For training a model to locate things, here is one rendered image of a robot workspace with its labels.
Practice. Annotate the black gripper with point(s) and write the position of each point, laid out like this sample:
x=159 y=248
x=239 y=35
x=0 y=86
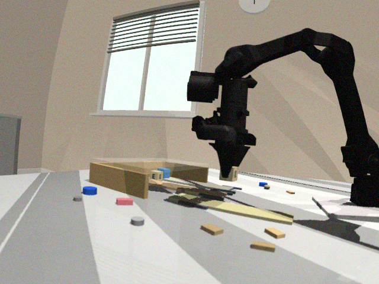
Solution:
x=230 y=136

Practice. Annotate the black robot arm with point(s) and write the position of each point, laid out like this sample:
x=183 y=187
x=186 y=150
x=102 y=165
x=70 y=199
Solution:
x=361 y=152

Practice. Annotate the small red block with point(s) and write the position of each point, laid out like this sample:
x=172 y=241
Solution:
x=124 y=201

